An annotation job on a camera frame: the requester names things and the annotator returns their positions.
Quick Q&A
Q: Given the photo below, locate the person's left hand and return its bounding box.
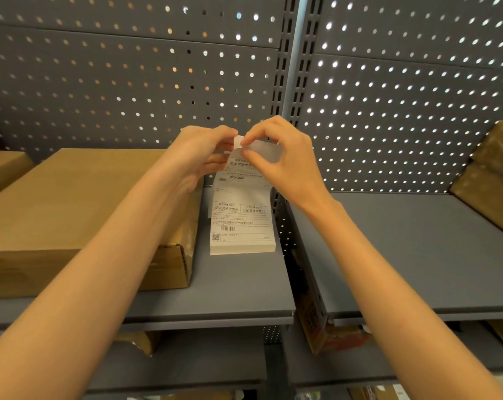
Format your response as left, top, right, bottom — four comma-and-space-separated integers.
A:
162, 125, 239, 194

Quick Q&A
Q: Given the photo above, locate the person's right hand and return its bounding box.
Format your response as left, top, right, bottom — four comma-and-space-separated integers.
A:
239, 115, 334, 207

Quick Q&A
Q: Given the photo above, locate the white shipping label strip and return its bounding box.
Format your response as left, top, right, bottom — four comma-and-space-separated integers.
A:
215, 135, 282, 193

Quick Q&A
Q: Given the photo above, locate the person's right forearm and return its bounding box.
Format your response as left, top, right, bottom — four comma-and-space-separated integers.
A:
282, 190, 503, 400

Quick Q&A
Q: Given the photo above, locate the person's left forearm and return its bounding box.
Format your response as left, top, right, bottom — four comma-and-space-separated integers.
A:
0, 174, 205, 400

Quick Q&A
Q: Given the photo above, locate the stack of white printed labels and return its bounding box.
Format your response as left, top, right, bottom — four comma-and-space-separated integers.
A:
209, 184, 276, 256

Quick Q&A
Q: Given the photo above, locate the grey slotted shelf upright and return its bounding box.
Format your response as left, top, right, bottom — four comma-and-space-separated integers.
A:
270, 0, 324, 263

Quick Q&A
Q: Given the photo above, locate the grey metal shelf board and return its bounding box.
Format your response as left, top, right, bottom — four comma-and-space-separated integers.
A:
0, 186, 297, 334
286, 191, 503, 328

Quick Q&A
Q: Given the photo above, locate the grey perforated back panel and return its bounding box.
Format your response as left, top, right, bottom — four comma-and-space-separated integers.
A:
296, 0, 503, 194
0, 0, 295, 164

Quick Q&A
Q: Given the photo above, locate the red and brown carton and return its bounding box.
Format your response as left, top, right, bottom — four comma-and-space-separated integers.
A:
291, 251, 371, 355

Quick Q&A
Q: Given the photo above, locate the large flat cardboard box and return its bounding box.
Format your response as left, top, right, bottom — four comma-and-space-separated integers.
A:
0, 148, 205, 299

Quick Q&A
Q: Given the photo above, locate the grey lower shelf board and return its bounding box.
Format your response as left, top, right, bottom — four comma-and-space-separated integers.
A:
84, 328, 270, 393
282, 323, 503, 389

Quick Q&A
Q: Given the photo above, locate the brown paper parcel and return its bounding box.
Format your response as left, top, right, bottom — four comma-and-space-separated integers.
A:
113, 330, 164, 358

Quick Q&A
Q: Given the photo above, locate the brown taped parcel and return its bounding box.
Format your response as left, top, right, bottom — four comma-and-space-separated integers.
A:
449, 120, 503, 242

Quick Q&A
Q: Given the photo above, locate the small brown cardboard box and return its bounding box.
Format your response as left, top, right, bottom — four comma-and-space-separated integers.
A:
0, 150, 35, 202

